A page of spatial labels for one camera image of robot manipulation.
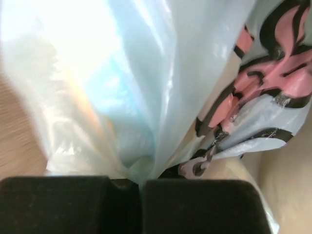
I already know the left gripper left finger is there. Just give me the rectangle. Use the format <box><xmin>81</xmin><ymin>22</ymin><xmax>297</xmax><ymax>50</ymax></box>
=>
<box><xmin>0</xmin><ymin>176</ymin><xmax>141</xmax><ymax>234</ymax></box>

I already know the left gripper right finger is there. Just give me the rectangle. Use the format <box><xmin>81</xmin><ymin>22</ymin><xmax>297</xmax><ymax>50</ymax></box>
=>
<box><xmin>142</xmin><ymin>179</ymin><xmax>268</xmax><ymax>234</ymax></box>

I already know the light blue plastic bag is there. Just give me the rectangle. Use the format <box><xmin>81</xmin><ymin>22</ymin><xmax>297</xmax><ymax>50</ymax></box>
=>
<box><xmin>0</xmin><ymin>0</ymin><xmax>312</xmax><ymax>234</ymax></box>

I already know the brown paper bag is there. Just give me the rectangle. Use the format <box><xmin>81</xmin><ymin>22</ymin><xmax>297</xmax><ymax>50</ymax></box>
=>
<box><xmin>0</xmin><ymin>74</ymin><xmax>47</xmax><ymax>179</ymax></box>

